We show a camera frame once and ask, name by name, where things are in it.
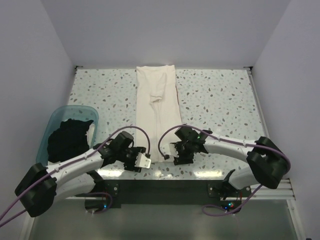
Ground blue plastic basket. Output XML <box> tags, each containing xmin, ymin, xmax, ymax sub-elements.
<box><xmin>35</xmin><ymin>105</ymin><xmax>99</xmax><ymax>166</ymax></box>

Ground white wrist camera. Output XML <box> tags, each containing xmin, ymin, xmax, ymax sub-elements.
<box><xmin>134</xmin><ymin>152</ymin><xmax>152</xmax><ymax>169</ymax></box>
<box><xmin>161</xmin><ymin>143</ymin><xmax>179</xmax><ymax>160</ymax></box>

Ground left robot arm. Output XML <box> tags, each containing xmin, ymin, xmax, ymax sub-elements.
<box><xmin>14</xmin><ymin>131</ymin><xmax>151</xmax><ymax>218</ymax></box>

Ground white t-shirt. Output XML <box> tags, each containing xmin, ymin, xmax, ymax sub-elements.
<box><xmin>135</xmin><ymin>65</ymin><xmax>182</xmax><ymax>163</ymax></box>

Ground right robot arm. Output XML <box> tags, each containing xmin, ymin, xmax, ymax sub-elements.
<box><xmin>162</xmin><ymin>124</ymin><xmax>291</xmax><ymax>198</ymax></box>

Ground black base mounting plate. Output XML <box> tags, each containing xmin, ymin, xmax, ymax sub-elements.
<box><xmin>74</xmin><ymin>178</ymin><xmax>253</xmax><ymax>213</ymax></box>

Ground black clothes in basket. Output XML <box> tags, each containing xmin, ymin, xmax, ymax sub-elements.
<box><xmin>47</xmin><ymin>118</ymin><xmax>94</xmax><ymax>163</ymax></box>

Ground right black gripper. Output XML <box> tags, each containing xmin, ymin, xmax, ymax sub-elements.
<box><xmin>171</xmin><ymin>141</ymin><xmax>194</xmax><ymax>166</ymax></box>

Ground aluminium frame rail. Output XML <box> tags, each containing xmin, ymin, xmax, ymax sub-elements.
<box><xmin>52</xmin><ymin>174</ymin><xmax>294</xmax><ymax>201</ymax></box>

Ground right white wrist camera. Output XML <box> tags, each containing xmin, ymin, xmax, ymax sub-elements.
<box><xmin>161</xmin><ymin>143</ymin><xmax>179</xmax><ymax>160</ymax></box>

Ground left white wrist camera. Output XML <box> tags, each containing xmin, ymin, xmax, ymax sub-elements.
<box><xmin>134</xmin><ymin>152</ymin><xmax>152</xmax><ymax>169</ymax></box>

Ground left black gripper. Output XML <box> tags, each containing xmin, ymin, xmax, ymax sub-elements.
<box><xmin>117</xmin><ymin>147</ymin><xmax>146</xmax><ymax>172</ymax></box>

